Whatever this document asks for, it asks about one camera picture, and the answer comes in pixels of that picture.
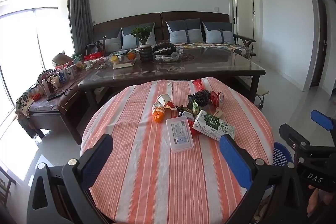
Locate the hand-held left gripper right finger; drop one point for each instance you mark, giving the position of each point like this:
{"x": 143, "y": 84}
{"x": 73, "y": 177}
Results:
{"x": 235, "y": 161}

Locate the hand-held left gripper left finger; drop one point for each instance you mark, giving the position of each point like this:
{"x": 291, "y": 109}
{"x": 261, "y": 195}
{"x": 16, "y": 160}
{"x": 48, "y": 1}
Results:
{"x": 97, "y": 158}

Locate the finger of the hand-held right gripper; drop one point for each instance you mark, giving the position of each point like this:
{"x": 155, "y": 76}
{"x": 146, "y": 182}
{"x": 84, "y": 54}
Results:
{"x": 320, "y": 119}
{"x": 288, "y": 133}

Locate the blue plastic basket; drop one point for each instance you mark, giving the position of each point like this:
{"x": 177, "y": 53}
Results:
{"x": 282, "y": 154}

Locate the white green milk carton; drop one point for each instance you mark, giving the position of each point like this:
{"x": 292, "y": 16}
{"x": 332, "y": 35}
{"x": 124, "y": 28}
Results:
{"x": 210, "y": 124}

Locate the clear plastic box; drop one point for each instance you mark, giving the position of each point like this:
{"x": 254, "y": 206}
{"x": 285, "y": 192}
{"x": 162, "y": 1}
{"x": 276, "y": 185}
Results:
{"x": 179, "y": 134}

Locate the crushed red can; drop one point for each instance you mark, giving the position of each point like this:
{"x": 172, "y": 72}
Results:
{"x": 216, "y": 98}

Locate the yellow green snack packet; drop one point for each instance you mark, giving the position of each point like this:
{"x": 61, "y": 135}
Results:
{"x": 196, "y": 107}

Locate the silver foil packet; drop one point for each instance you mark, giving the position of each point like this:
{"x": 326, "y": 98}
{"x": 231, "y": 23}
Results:
{"x": 187, "y": 115}

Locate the dark gold wrapper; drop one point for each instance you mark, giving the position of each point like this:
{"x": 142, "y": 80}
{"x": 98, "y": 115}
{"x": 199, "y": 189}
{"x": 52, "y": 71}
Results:
{"x": 183, "y": 109}

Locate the red plastic bag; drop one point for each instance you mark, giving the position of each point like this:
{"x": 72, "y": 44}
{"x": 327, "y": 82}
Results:
{"x": 158, "y": 116}

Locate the dark green packet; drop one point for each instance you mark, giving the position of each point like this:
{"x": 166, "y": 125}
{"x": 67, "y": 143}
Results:
{"x": 190, "y": 98}

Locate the red foil wrapper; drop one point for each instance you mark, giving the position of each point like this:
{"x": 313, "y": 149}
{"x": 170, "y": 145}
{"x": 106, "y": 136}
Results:
{"x": 198, "y": 83}

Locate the crushed white red paper cup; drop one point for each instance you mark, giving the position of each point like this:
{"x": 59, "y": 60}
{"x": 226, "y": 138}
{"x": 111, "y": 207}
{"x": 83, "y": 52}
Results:
{"x": 164, "y": 101}

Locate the person's right hand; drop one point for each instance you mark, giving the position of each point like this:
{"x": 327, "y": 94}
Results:
{"x": 313, "y": 203}

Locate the orange striped tablecloth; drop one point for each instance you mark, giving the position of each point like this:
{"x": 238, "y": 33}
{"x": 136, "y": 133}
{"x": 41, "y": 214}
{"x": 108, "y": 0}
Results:
{"x": 144, "y": 161}

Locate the cream wheeled stool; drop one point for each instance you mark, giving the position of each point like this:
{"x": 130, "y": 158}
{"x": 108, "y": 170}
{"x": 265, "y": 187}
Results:
{"x": 262, "y": 94}

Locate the wooden side bench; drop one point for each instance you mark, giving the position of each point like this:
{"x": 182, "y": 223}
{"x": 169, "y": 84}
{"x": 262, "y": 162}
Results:
{"x": 60, "y": 108}

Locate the black phone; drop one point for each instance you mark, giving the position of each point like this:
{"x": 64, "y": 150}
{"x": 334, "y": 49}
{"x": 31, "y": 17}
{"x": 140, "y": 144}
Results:
{"x": 55, "y": 96}

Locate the dark brown door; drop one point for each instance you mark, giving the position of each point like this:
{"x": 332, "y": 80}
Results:
{"x": 320, "y": 43}

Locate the floral fringed blanket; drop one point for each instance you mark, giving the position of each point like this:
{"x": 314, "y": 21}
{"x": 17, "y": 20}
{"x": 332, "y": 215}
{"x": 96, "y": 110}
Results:
{"x": 23, "y": 108}

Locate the group of toiletry bottles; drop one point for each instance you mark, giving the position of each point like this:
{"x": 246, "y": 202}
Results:
{"x": 63, "y": 75}

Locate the white book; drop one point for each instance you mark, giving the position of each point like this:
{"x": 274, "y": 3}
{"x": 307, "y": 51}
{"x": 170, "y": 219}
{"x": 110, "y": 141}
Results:
{"x": 124, "y": 65}

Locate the dark wooden coffee table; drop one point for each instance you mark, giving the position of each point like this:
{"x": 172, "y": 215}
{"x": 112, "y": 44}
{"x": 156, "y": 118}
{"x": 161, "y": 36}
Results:
{"x": 210, "y": 64}

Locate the red box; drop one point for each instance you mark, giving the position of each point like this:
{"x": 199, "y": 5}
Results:
{"x": 92, "y": 56}

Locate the glass fruit tray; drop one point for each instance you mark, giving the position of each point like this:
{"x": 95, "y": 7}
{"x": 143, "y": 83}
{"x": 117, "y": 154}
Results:
{"x": 123, "y": 57}

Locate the brown cardboard box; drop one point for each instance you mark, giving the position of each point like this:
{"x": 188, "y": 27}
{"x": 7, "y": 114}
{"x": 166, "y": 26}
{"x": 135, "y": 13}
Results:
{"x": 61, "y": 58}

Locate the orange fruit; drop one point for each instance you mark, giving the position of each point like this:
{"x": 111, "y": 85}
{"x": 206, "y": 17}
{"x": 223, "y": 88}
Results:
{"x": 130, "y": 55}

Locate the black handbag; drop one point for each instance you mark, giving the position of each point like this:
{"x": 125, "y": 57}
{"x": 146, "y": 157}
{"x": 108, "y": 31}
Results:
{"x": 93, "y": 48}

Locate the glass snack tray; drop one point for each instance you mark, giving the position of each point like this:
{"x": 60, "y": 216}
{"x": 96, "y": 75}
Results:
{"x": 162, "y": 57}

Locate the clear tape roll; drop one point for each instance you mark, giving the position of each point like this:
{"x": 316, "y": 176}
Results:
{"x": 175, "y": 55}

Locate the grey blue cushion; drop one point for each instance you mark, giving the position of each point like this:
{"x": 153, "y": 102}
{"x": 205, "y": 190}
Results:
{"x": 183, "y": 31}
{"x": 216, "y": 33}
{"x": 128, "y": 39}

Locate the black woven bowl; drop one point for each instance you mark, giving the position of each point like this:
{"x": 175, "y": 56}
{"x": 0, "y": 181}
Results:
{"x": 164, "y": 48}

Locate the white door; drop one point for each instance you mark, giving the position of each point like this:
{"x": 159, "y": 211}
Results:
{"x": 244, "y": 8}

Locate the green potted plant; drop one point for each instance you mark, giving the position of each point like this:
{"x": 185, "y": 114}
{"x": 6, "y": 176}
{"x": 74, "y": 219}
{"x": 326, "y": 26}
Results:
{"x": 141, "y": 32}

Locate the brown wooden sofa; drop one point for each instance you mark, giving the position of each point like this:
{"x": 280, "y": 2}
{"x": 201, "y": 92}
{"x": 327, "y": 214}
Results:
{"x": 147, "y": 19}

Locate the grey curtain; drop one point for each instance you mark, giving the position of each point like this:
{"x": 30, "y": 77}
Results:
{"x": 80, "y": 11}

